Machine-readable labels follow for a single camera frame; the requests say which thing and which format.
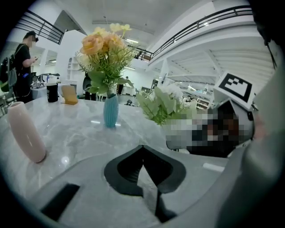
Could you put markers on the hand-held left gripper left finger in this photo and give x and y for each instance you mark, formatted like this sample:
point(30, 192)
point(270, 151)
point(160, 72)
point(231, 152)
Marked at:
point(93, 178)

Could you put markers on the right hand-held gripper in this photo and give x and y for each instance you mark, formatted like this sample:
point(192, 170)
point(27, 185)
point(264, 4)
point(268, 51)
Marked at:
point(233, 93)

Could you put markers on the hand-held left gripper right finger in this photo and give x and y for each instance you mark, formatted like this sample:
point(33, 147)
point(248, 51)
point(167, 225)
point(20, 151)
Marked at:
point(196, 176)

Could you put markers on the white flowers bouquet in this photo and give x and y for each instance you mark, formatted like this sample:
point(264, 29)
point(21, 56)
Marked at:
point(160, 104)

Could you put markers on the blue ribbed vase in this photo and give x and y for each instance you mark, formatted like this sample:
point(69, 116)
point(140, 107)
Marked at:
point(111, 111)

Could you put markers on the pink ceramic vase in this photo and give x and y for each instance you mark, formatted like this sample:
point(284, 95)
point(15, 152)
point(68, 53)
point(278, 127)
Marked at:
point(26, 133)

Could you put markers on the peach flowers bouquet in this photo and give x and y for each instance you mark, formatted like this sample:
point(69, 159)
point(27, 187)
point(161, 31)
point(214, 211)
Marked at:
point(107, 58)

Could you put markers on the white marble table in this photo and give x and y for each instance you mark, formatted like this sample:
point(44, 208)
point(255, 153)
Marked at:
point(78, 133)

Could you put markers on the amber wooden box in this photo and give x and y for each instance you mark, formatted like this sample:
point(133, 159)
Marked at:
point(69, 94)

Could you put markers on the person's right hand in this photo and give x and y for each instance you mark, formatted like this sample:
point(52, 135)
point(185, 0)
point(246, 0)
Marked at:
point(260, 129)

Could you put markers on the black bottle with white lid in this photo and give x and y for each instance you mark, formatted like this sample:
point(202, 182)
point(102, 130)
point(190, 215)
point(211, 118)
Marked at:
point(52, 93)

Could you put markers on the white bookcase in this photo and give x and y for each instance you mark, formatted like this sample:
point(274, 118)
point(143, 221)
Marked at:
point(72, 67)

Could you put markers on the black mezzanine railing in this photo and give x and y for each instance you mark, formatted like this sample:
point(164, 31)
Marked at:
point(44, 29)
point(200, 23)

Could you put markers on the black green-trimmed backpack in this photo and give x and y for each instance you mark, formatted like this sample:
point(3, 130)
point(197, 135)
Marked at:
point(7, 75)

